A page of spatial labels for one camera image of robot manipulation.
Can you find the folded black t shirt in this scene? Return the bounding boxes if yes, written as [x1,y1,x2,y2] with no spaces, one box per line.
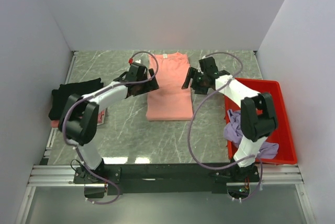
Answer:
[48,77,105,120]

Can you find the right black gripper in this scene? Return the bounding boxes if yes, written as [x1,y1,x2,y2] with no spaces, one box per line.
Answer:
[182,67,209,96]

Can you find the lavender t shirt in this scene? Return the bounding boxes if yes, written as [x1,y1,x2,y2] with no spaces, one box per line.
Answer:
[224,109,279,159]

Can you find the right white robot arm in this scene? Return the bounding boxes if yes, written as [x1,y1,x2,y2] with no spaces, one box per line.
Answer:
[182,55,278,182]

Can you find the folded pink t shirt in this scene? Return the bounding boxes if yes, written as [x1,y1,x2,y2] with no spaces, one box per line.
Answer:
[49,109,107,128]

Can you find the red plastic bin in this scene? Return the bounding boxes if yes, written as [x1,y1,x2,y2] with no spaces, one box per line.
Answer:
[219,78,297,165]

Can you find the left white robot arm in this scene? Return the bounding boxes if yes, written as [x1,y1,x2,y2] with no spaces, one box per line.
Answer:
[59,62,159,183]

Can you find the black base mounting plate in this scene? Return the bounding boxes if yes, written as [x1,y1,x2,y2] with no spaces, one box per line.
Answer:
[73,163,260,199]

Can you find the salmon pink t shirt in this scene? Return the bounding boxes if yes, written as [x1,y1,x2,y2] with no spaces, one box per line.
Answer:
[146,52,193,121]

